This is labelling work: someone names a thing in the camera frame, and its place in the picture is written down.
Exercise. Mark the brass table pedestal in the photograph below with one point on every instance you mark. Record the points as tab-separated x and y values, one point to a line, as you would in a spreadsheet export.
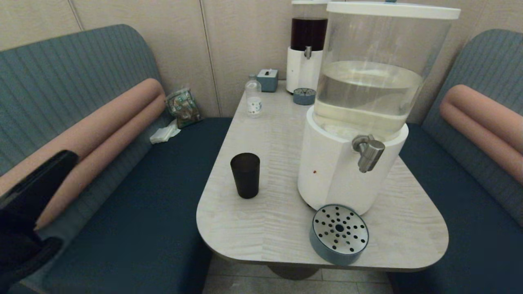
292	272

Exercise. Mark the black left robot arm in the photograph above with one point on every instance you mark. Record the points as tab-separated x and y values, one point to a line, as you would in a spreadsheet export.
24	212

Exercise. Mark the clear snack bag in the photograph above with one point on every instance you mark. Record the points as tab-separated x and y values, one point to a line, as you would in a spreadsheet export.
183	108

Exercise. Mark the small steel drink tap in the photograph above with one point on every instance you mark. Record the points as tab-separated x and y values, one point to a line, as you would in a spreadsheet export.
308	52

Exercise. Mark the large blue steel drip tray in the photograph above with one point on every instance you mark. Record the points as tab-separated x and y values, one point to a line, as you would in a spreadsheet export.
338	230

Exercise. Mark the dark drink dispenser white base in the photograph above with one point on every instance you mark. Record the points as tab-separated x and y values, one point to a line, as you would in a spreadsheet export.
300	73

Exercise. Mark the black plastic cup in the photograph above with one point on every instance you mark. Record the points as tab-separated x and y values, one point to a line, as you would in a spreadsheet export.
245	179

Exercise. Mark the steel water dispenser tap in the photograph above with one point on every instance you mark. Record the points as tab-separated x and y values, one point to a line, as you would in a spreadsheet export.
369	153

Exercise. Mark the pink bolster cushion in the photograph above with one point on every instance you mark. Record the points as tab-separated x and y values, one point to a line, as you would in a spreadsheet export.
110	122
482	118

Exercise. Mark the blue tissue box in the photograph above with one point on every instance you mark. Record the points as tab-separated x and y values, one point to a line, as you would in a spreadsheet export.
267	81

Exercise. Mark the clear plastic bottle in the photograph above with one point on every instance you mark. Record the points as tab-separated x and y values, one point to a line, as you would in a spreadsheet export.
253	102

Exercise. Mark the small blue drip tray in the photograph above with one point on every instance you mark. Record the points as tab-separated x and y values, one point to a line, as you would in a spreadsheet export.
304	97

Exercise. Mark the teal upholstered booth bench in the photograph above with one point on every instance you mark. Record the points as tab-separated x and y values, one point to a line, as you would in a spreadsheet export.
122	228
470	245

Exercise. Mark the clear water dispenser white base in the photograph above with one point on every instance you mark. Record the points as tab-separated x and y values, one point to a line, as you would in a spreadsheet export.
339	175

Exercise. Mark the crumpled white tissue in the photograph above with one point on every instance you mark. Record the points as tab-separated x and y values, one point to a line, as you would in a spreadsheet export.
164	134

